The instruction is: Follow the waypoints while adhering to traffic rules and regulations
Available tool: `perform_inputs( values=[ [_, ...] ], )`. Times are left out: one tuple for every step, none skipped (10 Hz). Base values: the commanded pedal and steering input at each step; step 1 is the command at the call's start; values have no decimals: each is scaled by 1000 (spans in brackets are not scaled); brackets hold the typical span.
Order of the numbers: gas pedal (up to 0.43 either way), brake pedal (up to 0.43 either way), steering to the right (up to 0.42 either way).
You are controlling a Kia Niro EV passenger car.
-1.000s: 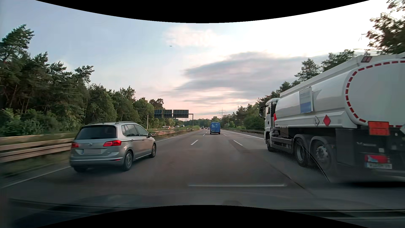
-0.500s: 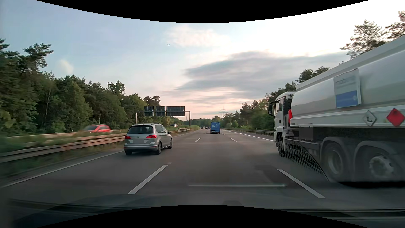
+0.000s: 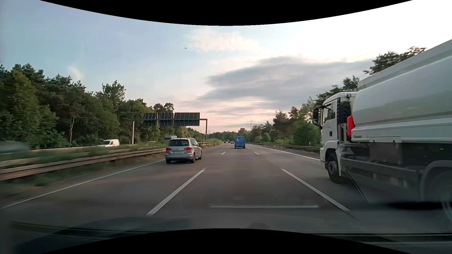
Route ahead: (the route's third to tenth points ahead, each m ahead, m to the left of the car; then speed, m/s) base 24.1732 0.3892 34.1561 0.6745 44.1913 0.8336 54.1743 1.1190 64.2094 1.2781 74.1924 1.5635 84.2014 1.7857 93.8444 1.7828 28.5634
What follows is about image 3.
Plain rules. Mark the overhead sign gantry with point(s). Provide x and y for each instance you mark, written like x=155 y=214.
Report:
x=172 y=119

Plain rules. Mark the silver car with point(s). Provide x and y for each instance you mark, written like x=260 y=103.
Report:
x=183 y=150

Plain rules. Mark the electricity pylon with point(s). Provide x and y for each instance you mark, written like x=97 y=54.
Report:
x=250 y=124

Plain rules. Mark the road markings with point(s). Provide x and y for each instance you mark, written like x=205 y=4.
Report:
x=175 y=192

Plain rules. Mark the blue van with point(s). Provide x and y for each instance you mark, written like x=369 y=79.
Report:
x=239 y=141

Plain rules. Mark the car's own bonnet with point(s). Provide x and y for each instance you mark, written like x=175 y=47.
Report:
x=226 y=225

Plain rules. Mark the white van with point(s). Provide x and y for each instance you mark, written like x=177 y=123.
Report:
x=110 y=143

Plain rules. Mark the wood of green trees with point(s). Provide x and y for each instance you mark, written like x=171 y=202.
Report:
x=300 y=123
x=63 y=109

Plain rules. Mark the white tanker lorry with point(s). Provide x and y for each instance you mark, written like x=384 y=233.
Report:
x=399 y=116

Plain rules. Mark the grey asphalt road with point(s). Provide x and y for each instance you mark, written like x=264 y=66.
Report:
x=240 y=176

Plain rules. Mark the metal guard rail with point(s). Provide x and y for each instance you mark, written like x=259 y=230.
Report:
x=63 y=163
x=289 y=146

